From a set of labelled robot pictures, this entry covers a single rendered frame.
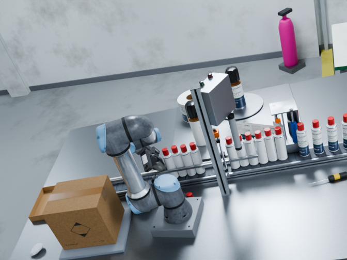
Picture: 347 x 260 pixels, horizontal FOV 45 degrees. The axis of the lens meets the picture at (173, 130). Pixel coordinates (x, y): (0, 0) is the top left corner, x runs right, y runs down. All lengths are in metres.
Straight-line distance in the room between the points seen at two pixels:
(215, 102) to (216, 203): 0.59
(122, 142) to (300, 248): 0.91
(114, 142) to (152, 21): 3.75
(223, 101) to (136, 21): 3.63
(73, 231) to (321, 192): 1.26
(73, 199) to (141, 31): 3.64
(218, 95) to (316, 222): 0.74
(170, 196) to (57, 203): 0.58
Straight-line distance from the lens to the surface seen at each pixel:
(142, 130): 1.81
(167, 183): 2.05
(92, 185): 2.23
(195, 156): 2.31
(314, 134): 2.29
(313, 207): 2.17
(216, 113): 1.97
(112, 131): 1.80
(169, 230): 2.16
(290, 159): 2.36
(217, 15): 5.21
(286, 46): 4.86
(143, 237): 2.25
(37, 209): 2.80
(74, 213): 2.16
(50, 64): 6.41
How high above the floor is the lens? 2.40
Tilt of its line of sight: 32 degrees down
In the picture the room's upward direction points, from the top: 19 degrees counter-clockwise
